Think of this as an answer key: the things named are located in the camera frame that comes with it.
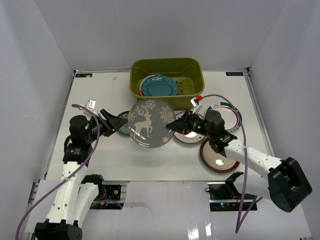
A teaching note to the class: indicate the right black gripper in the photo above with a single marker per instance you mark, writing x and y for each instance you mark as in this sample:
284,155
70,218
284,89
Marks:
183,125

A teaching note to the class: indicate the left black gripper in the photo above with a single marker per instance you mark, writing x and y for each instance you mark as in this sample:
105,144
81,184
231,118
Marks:
105,123

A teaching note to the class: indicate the grey deer snowflake plate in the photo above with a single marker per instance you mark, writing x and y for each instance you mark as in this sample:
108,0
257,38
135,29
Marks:
147,121

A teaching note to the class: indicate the red and teal floral plate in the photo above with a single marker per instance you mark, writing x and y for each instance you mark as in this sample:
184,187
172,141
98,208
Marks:
141,92

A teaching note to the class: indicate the teal scalloped plate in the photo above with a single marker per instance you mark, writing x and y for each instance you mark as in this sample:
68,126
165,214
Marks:
158,85

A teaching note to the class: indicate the beige plate dark red rim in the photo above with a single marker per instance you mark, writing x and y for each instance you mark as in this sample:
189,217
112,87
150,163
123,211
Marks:
215,161

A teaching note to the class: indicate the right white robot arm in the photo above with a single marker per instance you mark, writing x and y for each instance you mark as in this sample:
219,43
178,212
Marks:
280,180

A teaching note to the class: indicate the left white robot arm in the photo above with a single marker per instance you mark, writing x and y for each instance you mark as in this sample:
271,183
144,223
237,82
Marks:
77,190

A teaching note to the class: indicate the olive green plastic bin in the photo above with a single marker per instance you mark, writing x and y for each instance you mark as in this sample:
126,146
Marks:
186,72

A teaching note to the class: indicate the small blue patterned plate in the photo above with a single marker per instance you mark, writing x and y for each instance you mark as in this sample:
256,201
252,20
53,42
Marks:
124,129

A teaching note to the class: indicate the white orange sunburst plate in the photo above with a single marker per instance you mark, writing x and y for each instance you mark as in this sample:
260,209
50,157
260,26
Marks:
191,137

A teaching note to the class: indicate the white plate green rim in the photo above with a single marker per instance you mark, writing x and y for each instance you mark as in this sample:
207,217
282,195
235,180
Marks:
231,115

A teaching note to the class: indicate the left table corner label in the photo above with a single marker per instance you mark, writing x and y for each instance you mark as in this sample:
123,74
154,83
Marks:
83,75

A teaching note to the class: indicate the table corner label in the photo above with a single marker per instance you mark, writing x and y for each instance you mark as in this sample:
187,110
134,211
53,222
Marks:
234,74
83,75

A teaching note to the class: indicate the right table corner label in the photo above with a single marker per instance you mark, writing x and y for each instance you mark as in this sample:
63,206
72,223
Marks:
234,74

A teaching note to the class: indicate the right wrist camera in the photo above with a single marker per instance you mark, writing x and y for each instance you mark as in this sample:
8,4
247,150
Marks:
195,102

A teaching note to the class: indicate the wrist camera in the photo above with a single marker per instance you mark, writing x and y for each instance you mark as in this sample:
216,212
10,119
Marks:
90,105
195,102

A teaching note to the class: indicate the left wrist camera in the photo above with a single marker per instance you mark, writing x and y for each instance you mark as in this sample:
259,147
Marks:
90,105

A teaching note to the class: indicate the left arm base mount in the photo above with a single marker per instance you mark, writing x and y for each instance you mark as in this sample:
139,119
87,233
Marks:
110,200

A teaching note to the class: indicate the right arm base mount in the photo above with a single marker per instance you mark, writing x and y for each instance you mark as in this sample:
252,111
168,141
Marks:
220,199

